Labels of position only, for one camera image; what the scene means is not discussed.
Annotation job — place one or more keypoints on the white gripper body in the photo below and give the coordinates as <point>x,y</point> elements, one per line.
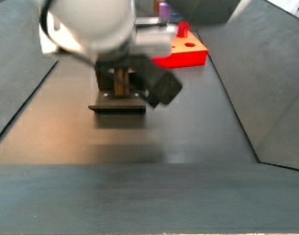
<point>147,42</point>

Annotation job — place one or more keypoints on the brown three prong object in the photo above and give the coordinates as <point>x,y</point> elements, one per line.
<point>120,82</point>

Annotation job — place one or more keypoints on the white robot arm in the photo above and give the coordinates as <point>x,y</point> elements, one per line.
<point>117,40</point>

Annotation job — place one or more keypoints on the red peg board block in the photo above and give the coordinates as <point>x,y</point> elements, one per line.
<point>188,53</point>

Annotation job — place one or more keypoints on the black curved fixture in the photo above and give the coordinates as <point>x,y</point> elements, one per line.
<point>111,104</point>

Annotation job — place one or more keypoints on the red star peg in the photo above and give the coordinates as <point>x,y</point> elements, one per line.
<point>181,29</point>

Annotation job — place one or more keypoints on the blue rectangular peg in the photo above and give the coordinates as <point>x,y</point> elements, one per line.
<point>175,18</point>

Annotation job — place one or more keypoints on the purple cylinder peg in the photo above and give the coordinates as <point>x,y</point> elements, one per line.
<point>164,11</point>

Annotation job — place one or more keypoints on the dark brown cylinder peg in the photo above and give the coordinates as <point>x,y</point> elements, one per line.
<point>156,2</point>

